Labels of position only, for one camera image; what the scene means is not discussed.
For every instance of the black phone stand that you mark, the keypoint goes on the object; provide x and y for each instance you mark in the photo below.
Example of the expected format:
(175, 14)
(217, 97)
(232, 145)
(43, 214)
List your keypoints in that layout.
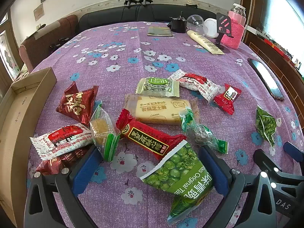
(219, 19)

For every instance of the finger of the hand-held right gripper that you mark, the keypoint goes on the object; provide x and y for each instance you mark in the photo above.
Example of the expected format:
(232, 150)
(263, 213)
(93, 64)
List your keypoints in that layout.
(266, 159)
(293, 150)

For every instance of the black clamp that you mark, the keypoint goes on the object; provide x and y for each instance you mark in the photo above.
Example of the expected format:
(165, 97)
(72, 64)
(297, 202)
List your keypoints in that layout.
(129, 1)
(144, 0)

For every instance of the dark red snack packet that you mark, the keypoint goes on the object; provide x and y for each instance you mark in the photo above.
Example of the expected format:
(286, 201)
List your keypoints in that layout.
(59, 162)

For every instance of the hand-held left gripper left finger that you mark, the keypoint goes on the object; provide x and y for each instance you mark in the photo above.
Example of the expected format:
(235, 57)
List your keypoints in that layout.
(83, 171)

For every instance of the red pyramid snack packet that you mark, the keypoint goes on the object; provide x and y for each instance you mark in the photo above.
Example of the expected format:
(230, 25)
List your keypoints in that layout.
(76, 103)

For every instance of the wooden glass-pane door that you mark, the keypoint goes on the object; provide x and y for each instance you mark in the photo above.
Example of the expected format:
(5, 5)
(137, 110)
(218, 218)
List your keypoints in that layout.
(4, 52)

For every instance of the brown cardboard box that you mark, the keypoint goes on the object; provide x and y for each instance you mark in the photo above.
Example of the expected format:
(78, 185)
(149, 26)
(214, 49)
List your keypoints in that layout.
(14, 128)

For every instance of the clear green pastry packet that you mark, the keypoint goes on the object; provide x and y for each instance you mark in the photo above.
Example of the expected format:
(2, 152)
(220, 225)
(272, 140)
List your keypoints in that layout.
(102, 133)

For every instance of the clear plastic cup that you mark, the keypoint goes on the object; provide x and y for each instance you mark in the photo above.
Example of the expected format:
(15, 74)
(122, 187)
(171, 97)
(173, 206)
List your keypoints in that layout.
(194, 21)

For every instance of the pale green cake packet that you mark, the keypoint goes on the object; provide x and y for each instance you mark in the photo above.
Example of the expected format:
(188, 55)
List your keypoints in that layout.
(158, 87)

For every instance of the yellow cheese biscuit packet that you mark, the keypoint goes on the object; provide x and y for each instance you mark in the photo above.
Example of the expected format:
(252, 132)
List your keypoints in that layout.
(156, 110)

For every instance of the white round jar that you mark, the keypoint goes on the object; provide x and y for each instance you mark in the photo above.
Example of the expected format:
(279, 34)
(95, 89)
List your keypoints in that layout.
(210, 28)

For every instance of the white red snack packet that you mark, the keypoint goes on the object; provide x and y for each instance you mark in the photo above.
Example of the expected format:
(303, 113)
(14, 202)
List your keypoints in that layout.
(197, 82)
(61, 140)

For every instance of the bottle with pink knit sleeve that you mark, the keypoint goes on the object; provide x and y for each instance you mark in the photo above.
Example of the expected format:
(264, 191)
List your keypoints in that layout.
(236, 33)

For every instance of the small red snack packet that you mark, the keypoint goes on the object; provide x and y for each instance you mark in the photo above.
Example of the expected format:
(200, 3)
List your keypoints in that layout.
(226, 99)

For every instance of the purple floral tablecloth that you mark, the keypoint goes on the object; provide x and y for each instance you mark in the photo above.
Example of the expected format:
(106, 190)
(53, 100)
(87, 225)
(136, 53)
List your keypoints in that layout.
(133, 47)

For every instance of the black smartphone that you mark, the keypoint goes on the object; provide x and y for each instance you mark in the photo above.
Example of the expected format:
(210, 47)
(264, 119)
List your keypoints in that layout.
(266, 78)

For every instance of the black pot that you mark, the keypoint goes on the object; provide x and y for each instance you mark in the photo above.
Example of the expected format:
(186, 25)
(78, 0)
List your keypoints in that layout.
(179, 27)

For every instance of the small green pea packet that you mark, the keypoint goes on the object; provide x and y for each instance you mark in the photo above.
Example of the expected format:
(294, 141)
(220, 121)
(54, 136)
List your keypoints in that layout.
(266, 123)

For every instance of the long red candy packet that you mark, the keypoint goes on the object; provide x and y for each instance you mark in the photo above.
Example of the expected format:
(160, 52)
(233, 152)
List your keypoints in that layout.
(147, 137)

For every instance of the large green pea packet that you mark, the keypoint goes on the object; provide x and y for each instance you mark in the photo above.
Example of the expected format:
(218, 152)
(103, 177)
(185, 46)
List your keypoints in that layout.
(175, 173)

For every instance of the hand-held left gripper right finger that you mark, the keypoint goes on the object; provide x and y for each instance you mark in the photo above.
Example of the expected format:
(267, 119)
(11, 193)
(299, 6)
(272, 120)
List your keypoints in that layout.
(217, 171)

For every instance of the clear green sesame ball packet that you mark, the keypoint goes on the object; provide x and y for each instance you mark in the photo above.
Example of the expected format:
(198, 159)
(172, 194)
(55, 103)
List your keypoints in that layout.
(200, 133)

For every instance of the brown armchair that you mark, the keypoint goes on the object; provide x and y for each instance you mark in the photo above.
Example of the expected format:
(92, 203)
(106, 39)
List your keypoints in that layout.
(42, 42)

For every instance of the black sofa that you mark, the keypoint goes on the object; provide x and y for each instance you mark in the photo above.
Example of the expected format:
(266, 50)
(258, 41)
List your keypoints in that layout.
(106, 20)

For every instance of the wall plaque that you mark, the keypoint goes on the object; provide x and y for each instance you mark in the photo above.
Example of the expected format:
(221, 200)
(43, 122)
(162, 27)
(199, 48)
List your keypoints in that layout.
(38, 11)

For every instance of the green booklet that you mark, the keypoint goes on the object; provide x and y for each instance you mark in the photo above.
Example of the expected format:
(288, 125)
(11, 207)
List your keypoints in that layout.
(160, 31)

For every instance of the cream lotion tube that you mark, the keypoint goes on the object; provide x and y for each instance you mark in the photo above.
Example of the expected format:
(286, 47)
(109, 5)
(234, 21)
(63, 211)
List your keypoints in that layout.
(205, 43)

